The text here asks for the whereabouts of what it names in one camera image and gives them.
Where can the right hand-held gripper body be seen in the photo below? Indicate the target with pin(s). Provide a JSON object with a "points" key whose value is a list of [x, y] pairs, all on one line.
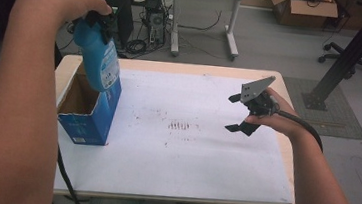
{"points": [[257, 92]]}

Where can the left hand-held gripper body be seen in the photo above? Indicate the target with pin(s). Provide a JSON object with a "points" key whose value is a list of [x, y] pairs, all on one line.
{"points": [[105, 17]]}

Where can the blue bottle with white cap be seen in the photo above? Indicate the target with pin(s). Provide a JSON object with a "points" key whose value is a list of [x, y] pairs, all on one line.
{"points": [[99, 60]]}

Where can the blue cardboard box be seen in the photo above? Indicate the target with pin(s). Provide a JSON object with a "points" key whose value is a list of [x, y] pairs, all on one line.
{"points": [[97, 120]]}

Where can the person's right hand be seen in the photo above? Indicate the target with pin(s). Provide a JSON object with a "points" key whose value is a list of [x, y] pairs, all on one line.
{"points": [[277, 123]]}

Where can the large black computer tower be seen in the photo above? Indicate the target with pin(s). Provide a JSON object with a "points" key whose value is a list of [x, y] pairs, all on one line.
{"points": [[125, 19]]}

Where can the small grey computer tower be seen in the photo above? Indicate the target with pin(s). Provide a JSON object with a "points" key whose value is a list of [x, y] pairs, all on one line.
{"points": [[156, 21]]}

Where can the white table mat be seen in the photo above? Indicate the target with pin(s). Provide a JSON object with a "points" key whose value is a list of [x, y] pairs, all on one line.
{"points": [[180, 162]]}

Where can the grey floor mat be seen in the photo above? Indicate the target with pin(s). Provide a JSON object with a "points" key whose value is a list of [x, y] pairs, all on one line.
{"points": [[334, 120]]}

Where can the brown cardboard box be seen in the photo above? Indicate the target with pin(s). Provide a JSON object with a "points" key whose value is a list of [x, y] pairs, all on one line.
{"points": [[303, 11]]}

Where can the black office chair base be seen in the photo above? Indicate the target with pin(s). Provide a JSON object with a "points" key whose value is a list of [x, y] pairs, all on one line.
{"points": [[345, 57]]}

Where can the black metal post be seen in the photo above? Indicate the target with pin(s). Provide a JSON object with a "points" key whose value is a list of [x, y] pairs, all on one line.
{"points": [[355, 48]]}

